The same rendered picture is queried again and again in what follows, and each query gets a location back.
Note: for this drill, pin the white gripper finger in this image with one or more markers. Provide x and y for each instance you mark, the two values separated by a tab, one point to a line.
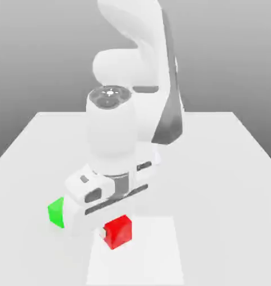
102	233

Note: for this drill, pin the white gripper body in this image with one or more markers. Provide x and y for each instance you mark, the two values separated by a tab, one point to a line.
104	217

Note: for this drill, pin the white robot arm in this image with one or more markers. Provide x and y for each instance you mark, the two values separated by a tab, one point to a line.
112	125

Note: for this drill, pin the small red cube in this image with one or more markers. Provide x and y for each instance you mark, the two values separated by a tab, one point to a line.
118	232

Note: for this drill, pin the small green cube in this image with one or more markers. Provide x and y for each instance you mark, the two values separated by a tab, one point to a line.
56	212

